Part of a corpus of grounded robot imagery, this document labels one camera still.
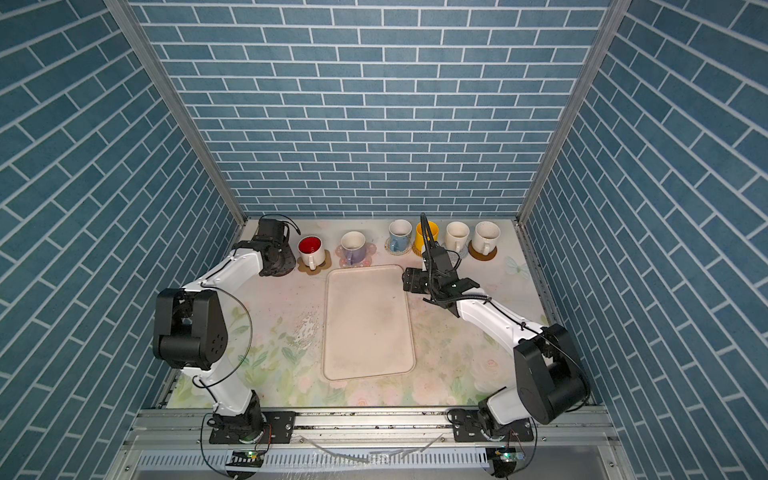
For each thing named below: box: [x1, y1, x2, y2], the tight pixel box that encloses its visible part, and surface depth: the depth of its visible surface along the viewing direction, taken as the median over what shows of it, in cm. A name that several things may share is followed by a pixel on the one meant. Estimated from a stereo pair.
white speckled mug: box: [472, 221, 501, 256], surface depth 106 cm
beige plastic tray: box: [323, 264, 415, 381], surface depth 94 cm
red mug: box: [297, 235, 326, 271], surface depth 103 cm
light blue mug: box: [388, 219, 413, 253], surface depth 107 cm
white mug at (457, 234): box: [446, 221, 470, 253], surface depth 107 cm
